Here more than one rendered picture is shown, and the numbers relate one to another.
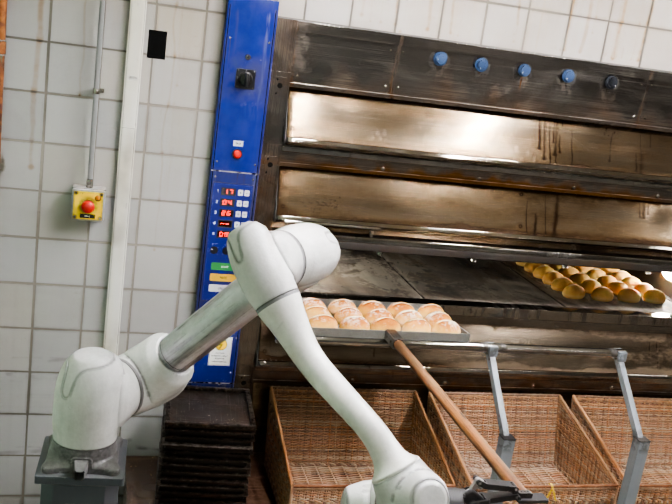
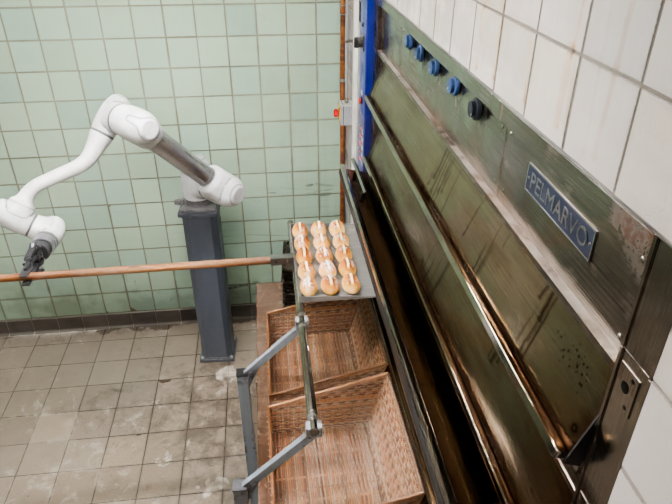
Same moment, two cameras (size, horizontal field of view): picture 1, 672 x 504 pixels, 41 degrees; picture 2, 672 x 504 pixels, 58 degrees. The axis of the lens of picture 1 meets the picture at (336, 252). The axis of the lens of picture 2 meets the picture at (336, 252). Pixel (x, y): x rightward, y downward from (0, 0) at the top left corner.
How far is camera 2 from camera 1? 3.87 m
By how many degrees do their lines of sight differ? 90
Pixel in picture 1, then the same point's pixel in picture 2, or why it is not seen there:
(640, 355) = not seen: outside the picture
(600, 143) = (469, 204)
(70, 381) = not seen: hidden behind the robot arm
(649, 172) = (481, 284)
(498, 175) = not seen: hidden behind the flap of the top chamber
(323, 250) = (117, 121)
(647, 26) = (504, 13)
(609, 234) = (456, 344)
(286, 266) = (99, 117)
